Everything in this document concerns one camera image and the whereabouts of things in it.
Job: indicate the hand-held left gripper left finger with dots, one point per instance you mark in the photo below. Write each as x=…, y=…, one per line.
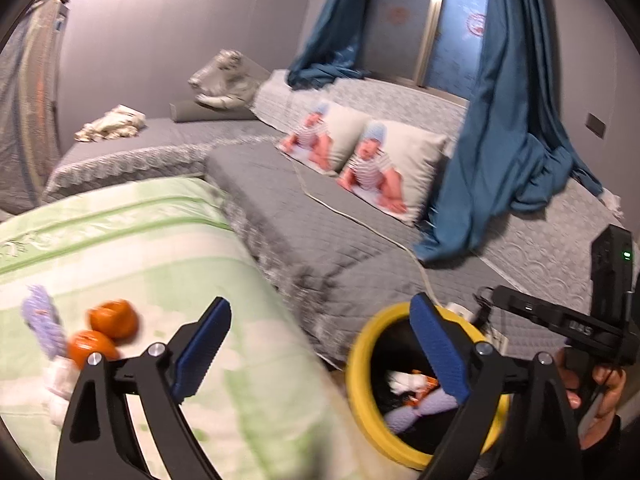
x=205, y=345

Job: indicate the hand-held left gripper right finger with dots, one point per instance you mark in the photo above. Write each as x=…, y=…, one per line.
x=440, y=345

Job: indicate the yellow bin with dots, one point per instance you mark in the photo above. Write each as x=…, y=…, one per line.
x=360, y=375

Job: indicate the person's right forearm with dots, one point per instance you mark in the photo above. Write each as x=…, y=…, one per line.
x=600, y=460

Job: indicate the person's right hand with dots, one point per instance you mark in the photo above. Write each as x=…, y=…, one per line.
x=607, y=400

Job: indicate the white power strip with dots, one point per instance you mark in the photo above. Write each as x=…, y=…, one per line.
x=460, y=308

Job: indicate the white crumpled tissue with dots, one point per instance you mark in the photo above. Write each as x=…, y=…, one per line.
x=60, y=385
x=407, y=380

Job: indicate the orange white wrapper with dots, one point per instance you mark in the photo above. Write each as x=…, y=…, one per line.
x=417, y=397

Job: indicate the purple rolled cloth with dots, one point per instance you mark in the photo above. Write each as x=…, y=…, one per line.
x=425, y=412

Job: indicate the tangerine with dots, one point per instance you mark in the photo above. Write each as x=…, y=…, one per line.
x=87, y=347
x=115, y=320

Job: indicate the green patterned blanket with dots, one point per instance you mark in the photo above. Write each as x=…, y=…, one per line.
x=150, y=240

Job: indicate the purple knitted item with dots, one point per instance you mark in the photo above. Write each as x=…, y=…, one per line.
x=45, y=320

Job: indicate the dark grey quilted blanket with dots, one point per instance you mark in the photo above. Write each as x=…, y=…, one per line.
x=300, y=210

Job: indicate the baby print pillow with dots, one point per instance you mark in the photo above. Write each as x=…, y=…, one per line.
x=385, y=170
x=320, y=135

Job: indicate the blue curtain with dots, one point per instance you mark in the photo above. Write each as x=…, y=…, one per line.
x=335, y=20
x=500, y=110

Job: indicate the grey bedspread with lace trim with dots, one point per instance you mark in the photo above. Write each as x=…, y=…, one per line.
x=150, y=135

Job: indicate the grey bolster pillow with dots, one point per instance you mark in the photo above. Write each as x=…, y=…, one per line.
x=210, y=111

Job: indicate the cream crumpled clothes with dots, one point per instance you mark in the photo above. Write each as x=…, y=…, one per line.
x=112, y=122

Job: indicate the light grey quilted cover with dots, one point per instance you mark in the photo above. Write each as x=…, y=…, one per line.
x=400, y=105

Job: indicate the tiger plush in plastic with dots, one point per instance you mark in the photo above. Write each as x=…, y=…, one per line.
x=225, y=80

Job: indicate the striped hanging sheet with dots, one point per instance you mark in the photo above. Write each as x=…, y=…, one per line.
x=25, y=110

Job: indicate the frosted window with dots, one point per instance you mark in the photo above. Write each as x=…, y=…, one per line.
x=400, y=25

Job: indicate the wall socket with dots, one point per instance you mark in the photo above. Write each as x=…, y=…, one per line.
x=595, y=124

